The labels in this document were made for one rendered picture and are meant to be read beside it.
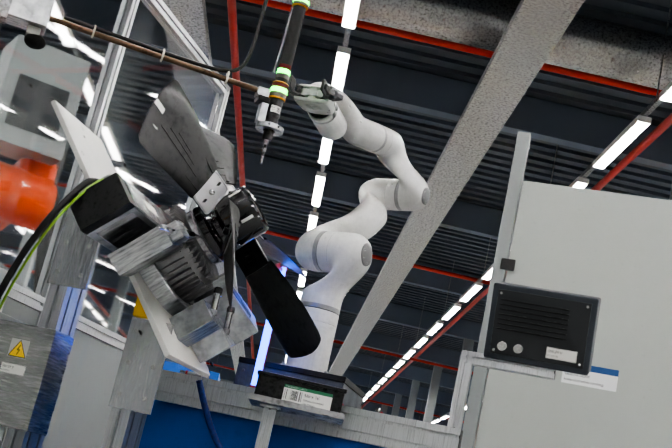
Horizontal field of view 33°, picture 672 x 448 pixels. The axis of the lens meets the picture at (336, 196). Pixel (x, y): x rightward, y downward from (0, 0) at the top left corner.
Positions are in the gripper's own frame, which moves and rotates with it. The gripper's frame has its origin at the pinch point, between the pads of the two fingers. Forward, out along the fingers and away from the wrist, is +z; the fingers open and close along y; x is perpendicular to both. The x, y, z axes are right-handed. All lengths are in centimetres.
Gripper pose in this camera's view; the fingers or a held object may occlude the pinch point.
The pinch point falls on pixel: (307, 83)
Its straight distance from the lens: 302.6
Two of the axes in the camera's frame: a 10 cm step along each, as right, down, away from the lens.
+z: -2.2, -3.2, -9.2
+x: 2.2, -9.4, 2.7
